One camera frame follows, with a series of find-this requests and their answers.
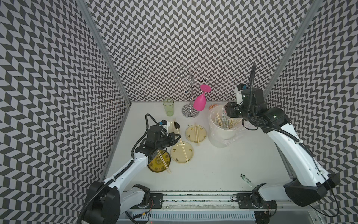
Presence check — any cream plate back right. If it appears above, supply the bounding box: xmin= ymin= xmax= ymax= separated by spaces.
xmin=185 ymin=125 xmax=208 ymax=144

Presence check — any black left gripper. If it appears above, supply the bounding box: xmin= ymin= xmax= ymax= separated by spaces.
xmin=155 ymin=131 xmax=181 ymax=149

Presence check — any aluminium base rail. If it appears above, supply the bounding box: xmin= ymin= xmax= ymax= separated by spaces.
xmin=117 ymin=191 xmax=326 ymax=224

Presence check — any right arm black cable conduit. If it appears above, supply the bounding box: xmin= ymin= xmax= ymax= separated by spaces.
xmin=241 ymin=63 xmax=340 ymax=217

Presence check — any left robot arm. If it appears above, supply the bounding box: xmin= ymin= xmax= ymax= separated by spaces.
xmin=77 ymin=125 xmax=181 ymax=224

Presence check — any metal cup rack stand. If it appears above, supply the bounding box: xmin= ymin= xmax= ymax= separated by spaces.
xmin=177 ymin=66 xmax=210 ymax=119

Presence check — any pink plastic goblet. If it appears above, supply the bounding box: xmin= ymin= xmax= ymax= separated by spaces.
xmin=193 ymin=85 xmax=212 ymax=111

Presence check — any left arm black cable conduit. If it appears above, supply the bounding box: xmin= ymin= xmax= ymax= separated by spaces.
xmin=76 ymin=113 xmax=163 ymax=224

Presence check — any cream plate near chopsticks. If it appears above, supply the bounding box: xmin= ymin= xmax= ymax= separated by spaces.
xmin=170 ymin=142 xmax=194 ymax=163

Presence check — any torn wrapper scrap on table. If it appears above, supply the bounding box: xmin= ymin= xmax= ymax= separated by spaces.
xmin=240 ymin=174 xmax=253 ymax=187

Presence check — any yellow dark patterned plate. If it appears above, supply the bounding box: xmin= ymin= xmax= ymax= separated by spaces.
xmin=147 ymin=150 xmax=171 ymax=173

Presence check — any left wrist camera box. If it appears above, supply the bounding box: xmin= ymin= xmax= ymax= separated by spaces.
xmin=159 ymin=120 xmax=174 ymax=133

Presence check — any clear plastic chopstick wrapper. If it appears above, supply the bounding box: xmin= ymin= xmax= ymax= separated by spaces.
xmin=221 ymin=106 xmax=227 ymax=128

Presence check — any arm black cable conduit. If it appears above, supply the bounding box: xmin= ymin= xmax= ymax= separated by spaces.
xmin=76 ymin=113 xmax=163 ymax=224
xmin=241 ymin=63 xmax=340 ymax=217

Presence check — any cream plate back left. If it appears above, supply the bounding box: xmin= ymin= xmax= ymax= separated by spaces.
xmin=173 ymin=122 xmax=180 ymax=134

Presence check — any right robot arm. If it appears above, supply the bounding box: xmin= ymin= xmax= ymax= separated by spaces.
xmin=224 ymin=84 xmax=340 ymax=207

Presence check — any green translucent cup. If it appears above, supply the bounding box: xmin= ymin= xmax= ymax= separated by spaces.
xmin=163 ymin=98 xmax=174 ymax=117

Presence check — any orange patterned white bowl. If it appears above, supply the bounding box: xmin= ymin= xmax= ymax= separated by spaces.
xmin=209 ymin=104 xmax=218 ymax=110

